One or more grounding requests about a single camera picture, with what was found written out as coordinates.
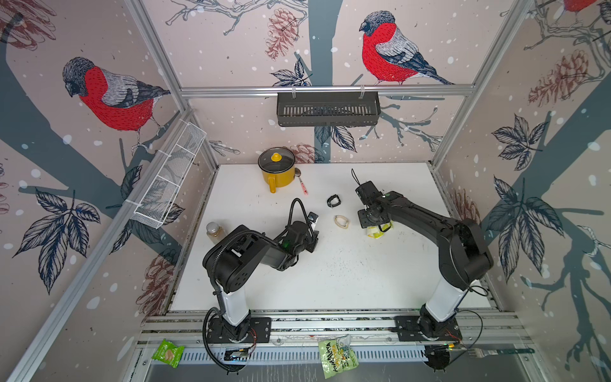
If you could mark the yellow-green white towel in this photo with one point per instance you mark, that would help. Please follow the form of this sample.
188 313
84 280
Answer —
378 231

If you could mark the small glass spice jar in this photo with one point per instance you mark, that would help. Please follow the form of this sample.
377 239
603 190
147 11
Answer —
215 232

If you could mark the black wrist watch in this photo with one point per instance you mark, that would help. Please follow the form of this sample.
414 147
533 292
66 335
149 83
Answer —
333 201

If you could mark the green white snack bag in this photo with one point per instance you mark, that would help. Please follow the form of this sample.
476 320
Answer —
337 356

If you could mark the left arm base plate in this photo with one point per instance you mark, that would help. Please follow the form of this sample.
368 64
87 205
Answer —
219 331

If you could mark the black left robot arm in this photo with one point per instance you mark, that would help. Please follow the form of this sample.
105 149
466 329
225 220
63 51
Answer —
231 263

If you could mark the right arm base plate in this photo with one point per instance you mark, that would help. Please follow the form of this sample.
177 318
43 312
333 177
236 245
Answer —
419 329

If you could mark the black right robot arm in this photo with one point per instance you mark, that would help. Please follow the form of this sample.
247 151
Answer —
464 257

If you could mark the yellow pot with lid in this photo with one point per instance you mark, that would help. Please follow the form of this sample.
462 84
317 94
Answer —
278 167

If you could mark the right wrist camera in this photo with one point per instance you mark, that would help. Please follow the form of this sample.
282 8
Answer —
368 193

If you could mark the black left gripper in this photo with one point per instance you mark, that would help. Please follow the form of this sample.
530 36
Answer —
313 241

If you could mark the pink handled spoon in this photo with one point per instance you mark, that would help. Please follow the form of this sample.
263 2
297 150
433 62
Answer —
298 175

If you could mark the black hanging wire basket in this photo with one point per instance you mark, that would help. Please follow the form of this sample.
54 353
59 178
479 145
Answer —
328 109

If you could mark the green snack packet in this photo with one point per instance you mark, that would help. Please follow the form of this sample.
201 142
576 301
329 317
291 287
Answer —
169 353

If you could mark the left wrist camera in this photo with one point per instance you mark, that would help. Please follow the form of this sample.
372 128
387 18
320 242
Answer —
313 219

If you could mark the white mesh wall shelf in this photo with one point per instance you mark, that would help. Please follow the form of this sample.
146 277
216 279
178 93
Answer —
169 170

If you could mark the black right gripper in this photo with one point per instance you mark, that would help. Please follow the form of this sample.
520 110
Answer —
363 220

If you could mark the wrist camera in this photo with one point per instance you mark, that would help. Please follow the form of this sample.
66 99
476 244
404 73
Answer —
368 193
313 219

